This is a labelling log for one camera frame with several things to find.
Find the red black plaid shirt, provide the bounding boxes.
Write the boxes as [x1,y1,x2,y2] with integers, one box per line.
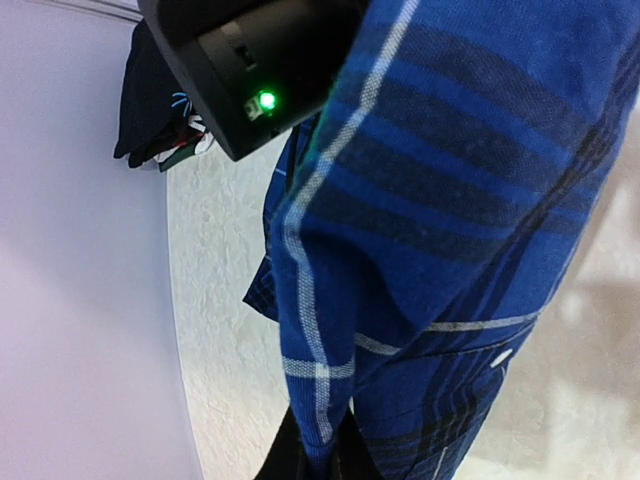
[171,115,208,149]

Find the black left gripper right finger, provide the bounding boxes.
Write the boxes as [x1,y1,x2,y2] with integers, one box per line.
[330,408,383,480]

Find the folded white green garment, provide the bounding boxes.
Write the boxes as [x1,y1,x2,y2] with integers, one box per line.
[154,132,216,173]

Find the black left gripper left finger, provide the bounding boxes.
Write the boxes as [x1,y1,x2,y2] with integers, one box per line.
[257,408,311,480]

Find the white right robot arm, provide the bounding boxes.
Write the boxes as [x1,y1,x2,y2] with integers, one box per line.
[138,0,368,161]

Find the black t-shirt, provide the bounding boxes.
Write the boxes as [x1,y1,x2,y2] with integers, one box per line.
[114,21,198,169]

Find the blue plaid garment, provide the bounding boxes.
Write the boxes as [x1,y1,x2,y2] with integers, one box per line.
[246,1,639,479]

